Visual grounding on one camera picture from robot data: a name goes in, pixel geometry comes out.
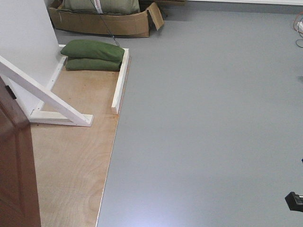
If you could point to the white wall panel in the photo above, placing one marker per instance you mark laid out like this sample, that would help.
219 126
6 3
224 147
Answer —
27 38

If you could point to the green sandbag lower far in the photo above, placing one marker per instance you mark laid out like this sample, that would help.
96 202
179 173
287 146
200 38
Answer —
92 64

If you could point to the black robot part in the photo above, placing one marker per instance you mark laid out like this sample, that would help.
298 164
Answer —
294 201

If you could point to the brown wooden door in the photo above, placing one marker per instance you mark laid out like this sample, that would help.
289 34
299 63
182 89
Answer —
19 206

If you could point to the green sandbag upper far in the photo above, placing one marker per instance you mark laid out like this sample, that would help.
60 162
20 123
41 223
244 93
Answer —
82 48

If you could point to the white wooden brace frame far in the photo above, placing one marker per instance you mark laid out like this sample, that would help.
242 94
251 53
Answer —
64 114

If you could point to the white power strip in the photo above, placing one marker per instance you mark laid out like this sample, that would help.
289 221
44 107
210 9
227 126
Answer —
299 26

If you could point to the brown cardboard box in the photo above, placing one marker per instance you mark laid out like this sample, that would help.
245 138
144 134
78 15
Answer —
134 25

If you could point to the green sandbag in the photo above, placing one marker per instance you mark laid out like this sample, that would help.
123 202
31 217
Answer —
92 64
82 48

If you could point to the pale green sack in box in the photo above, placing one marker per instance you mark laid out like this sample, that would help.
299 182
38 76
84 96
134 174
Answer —
120 7

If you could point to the white wooden edge rail far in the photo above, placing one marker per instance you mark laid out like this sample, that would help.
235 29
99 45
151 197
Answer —
119 90

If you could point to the plywood base board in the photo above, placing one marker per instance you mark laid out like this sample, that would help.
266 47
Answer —
71 161

